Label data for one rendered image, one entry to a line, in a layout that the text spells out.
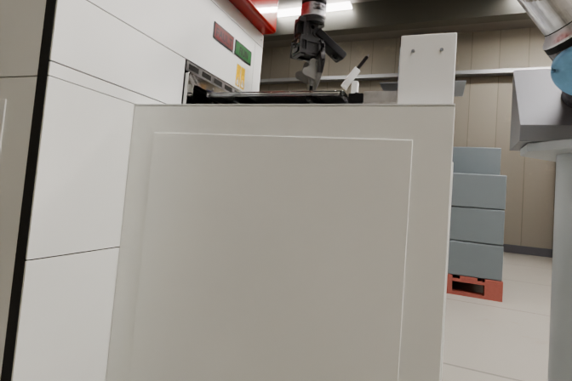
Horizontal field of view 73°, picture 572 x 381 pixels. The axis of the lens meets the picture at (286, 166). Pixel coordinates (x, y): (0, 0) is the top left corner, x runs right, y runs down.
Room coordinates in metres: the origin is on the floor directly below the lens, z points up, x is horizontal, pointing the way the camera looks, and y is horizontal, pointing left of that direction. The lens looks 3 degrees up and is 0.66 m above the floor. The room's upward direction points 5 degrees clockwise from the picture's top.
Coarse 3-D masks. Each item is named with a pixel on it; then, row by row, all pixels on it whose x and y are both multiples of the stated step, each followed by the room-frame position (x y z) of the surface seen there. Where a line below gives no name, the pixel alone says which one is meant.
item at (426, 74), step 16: (400, 48) 0.69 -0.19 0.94; (416, 48) 0.68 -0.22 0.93; (432, 48) 0.67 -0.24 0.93; (448, 48) 0.66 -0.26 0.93; (400, 64) 0.69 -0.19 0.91; (416, 64) 0.68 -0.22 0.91; (432, 64) 0.67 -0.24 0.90; (448, 64) 0.66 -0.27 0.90; (400, 80) 0.69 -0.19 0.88; (416, 80) 0.68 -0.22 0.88; (432, 80) 0.67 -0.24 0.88; (448, 80) 0.66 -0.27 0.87; (400, 96) 0.69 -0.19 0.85; (416, 96) 0.68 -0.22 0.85; (432, 96) 0.67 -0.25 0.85; (448, 96) 0.66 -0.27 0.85
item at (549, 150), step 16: (528, 144) 0.91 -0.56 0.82; (544, 144) 0.87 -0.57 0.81; (560, 144) 0.83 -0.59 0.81; (560, 160) 0.91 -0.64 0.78; (560, 176) 0.90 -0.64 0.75; (560, 192) 0.90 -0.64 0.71; (560, 208) 0.90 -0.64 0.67; (560, 224) 0.90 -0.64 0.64; (560, 240) 0.89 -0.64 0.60; (560, 256) 0.89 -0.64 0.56; (560, 272) 0.89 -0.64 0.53; (560, 288) 0.89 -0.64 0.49; (560, 304) 0.89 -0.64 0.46; (560, 320) 0.89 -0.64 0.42; (560, 336) 0.88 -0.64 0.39; (560, 352) 0.88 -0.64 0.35; (560, 368) 0.88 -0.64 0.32
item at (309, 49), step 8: (312, 16) 1.10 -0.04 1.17; (296, 24) 1.13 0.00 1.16; (304, 24) 1.10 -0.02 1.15; (312, 24) 1.12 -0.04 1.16; (320, 24) 1.13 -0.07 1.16; (296, 32) 1.11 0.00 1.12; (304, 32) 1.10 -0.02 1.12; (312, 32) 1.12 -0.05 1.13; (296, 40) 1.11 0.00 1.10; (304, 40) 1.09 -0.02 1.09; (312, 40) 1.10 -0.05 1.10; (320, 40) 1.11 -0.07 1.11; (296, 48) 1.10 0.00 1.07; (304, 48) 1.09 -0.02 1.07; (312, 48) 1.10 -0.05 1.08; (320, 48) 1.11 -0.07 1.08; (296, 56) 1.12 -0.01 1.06; (304, 56) 1.13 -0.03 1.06; (312, 56) 1.13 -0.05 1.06
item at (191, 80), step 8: (184, 72) 0.97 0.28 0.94; (184, 80) 0.97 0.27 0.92; (192, 80) 0.98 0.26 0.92; (200, 80) 1.02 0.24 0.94; (184, 88) 0.97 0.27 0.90; (192, 88) 0.99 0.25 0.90; (200, 88) 1.04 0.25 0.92; (208, 88) 1.06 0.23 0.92; (216, 88) 1.10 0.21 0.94; (184, 96) 0.97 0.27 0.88
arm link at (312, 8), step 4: (304, 4) 1.11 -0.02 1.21; (308, 4) 1.10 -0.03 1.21; (312, 4) 1.10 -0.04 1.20; (316, 4) 1.10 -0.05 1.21; (320, 4) 1.09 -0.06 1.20; (324, 4) 1.11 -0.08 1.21; (304, 8) 1.11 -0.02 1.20; (308, 8) 1.10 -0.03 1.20; (312, 8) 1.10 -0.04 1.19; (316, 8) 1.10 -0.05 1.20; (320, 8) 1.10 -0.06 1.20; (324, 8) 1.11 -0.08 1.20; (304, 12) 1.11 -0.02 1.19; (308, 12) 1.10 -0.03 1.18; (312, 12) 1.10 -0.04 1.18; (316, 12) 1.10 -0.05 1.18; (320, 12) 1.10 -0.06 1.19; (324, 12) 1.11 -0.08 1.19; (304, 16) 1.12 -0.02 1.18; (320, 16) 1.11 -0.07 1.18; (324, 16) 1.12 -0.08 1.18; (324, 20) 1.14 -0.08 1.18
